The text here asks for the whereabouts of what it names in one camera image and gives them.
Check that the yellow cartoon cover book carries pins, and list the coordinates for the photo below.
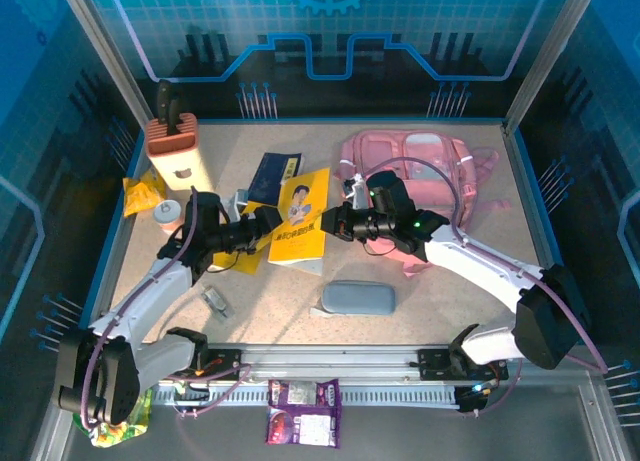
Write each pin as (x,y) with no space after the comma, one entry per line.
(300,241)
(245,263)

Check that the small purple snack packet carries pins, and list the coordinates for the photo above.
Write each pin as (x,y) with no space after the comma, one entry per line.
(302,393)

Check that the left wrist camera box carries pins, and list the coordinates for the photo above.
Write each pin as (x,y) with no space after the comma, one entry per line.
(240,198)

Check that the large purple snack packet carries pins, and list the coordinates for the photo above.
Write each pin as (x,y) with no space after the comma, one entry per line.
(302,428)

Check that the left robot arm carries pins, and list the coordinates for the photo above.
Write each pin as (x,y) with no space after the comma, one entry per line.
(150,296)

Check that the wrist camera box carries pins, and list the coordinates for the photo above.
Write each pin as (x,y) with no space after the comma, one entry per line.
(240,198)
(357,191)

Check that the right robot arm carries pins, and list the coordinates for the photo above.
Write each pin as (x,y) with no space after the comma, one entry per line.
(480,261)

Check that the green chip bag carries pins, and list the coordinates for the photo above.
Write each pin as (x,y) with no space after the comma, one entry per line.
(125,431)

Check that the grey pencil case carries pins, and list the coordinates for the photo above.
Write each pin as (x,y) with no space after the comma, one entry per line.
(360,298)

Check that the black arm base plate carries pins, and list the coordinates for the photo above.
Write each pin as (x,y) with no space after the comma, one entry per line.
(227,361)
(432,363)

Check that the pink student backpack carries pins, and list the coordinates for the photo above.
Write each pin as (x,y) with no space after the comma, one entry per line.
(435,151)

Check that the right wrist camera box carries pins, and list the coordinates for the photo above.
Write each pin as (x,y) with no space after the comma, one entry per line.
(357,191)

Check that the yellow snack bag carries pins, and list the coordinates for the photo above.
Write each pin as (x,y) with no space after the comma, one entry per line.
(140,196)

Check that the aluminium frame beam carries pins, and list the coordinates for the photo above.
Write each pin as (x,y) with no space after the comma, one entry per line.
(325,356)

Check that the cream knife block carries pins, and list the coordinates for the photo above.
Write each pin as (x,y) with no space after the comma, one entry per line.
(182,166)

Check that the aluminium frame post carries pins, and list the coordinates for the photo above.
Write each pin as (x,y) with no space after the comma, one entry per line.
(100,46)
(550,46)

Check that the navy blue book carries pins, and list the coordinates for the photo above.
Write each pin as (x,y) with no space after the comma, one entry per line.
(270,176)

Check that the small grey metal clip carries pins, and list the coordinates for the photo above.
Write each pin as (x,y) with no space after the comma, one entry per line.
(217,302)

